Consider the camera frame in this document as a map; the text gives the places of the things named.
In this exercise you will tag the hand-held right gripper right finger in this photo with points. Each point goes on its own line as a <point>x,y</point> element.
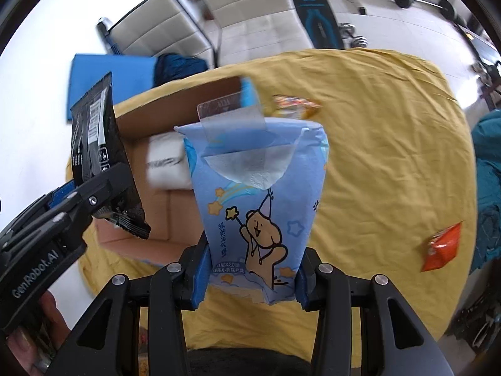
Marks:
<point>301,286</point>

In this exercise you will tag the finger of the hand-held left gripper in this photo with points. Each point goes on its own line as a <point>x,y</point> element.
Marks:
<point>62,197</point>
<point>102,192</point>

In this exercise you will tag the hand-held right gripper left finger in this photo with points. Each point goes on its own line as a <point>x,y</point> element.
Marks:
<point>201,280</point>

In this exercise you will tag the black snack packet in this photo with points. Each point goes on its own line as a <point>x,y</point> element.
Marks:
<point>98,152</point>

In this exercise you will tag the cardboard box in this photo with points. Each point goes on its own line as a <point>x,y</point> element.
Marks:
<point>156,211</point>

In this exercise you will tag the blue cartoon tissue pack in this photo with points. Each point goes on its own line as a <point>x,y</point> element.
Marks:
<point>254,211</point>

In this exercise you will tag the person's left hand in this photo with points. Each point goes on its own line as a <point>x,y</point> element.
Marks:
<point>54,315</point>

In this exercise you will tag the white packet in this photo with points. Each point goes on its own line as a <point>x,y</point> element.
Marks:
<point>166,160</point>

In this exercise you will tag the dark blue cloth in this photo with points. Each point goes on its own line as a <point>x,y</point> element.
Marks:
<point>178,66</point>

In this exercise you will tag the yellow tablecloth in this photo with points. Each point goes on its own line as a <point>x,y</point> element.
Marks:
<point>391,145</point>

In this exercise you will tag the white padded chair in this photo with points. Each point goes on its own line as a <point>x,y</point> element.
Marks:
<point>156,27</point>
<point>254,8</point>

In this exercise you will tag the yellow orange snack packet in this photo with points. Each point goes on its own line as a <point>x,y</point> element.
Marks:
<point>294,106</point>

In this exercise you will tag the teal cloth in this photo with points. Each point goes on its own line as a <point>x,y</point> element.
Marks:
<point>489,188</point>

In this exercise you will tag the dumbbells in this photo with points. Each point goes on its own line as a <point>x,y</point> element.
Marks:
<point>354,35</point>

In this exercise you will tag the blue black exercise mat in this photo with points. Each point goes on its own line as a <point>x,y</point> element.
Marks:
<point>315,11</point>

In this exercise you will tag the black barbell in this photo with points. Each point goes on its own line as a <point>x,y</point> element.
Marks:
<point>420,0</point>

